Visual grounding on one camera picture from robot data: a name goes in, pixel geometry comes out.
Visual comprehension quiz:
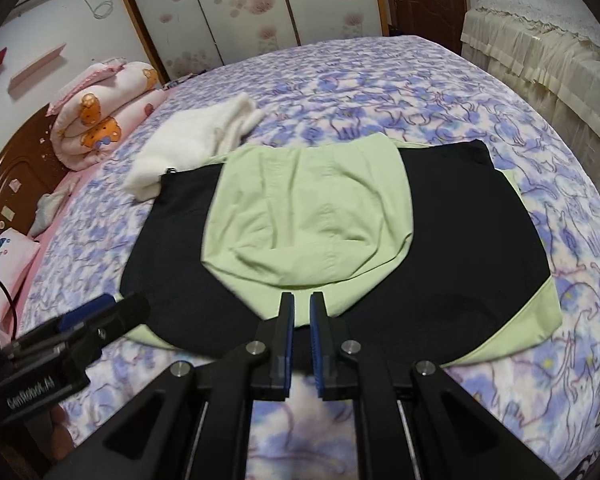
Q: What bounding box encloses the black and green jacket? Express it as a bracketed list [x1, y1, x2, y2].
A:
[120, 133, 562, 368]

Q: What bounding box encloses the left hand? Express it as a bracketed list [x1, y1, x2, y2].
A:
[48, 405, 74, 462]

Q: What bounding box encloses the pink pillow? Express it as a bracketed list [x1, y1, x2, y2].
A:
[0, 228, 40, 332]

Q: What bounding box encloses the grey small cloth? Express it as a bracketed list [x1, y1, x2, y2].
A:
[28, 177, 80, 238]

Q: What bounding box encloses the brown wooden headboard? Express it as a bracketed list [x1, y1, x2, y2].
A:
[0, 105, 69, 234]

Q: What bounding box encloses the white fluffy folded garment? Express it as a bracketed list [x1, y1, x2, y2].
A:
[123, 93, 264, 202]

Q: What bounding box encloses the pink bear print quilt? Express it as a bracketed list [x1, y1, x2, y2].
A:
[46, 58, 169, 171]

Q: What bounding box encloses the floral sliding wardrobe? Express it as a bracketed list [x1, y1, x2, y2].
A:
[123, 0, 388, 80]

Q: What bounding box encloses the beige lace covered furniture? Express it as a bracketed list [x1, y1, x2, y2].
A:
[460, 0, 600, 192]

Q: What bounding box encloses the black cable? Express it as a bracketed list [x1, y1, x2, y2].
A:
[0, 271, 22, 340]

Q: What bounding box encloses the pink wall shelf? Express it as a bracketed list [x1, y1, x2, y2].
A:
[8, 44, 67, 92]

